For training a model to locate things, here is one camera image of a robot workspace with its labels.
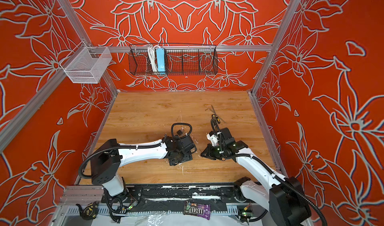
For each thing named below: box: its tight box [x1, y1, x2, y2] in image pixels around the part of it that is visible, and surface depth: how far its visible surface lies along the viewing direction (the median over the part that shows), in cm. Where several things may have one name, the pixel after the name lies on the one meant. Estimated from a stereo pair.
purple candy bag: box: [183, 200, 211, 220], surface depth 70 cm
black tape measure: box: [75, 201, 99, 221], surface depth 68 cm
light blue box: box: [156, 48, 166, 75], surface depth 91 cm
